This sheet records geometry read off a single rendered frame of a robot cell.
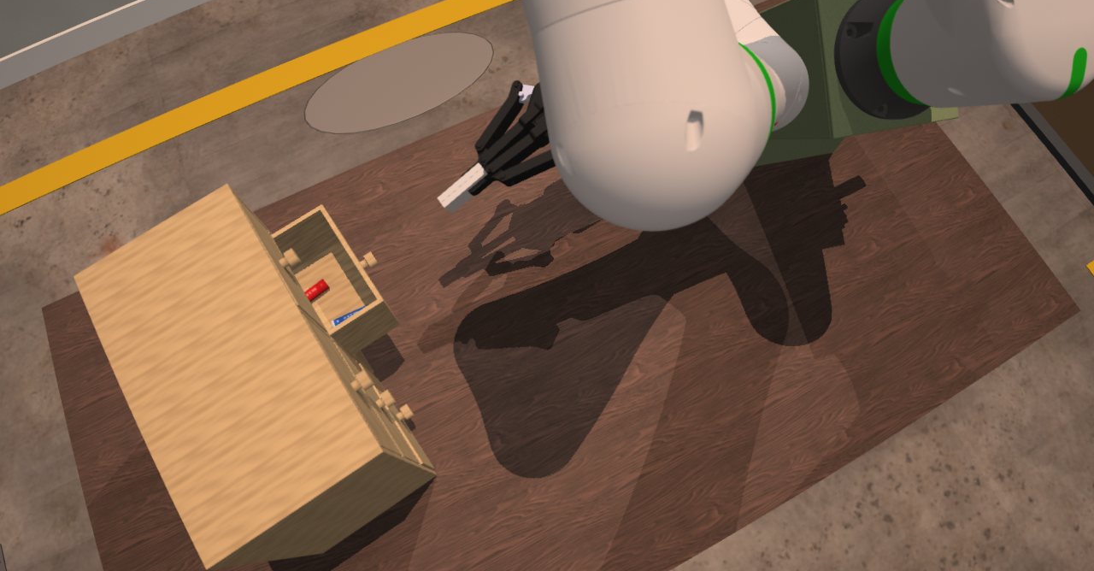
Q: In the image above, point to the light wooden chest of drawers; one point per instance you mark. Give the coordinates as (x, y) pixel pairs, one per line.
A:
(261, 447)

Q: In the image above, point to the red aa battery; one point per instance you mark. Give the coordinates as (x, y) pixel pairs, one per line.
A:
(314, 291)

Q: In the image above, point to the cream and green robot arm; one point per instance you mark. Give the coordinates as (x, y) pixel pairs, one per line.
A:
(655, 119)

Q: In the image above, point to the blue aa battery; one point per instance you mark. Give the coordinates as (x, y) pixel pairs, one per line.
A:
(344, 317)

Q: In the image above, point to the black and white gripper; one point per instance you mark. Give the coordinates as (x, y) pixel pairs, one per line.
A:
(507, 148)

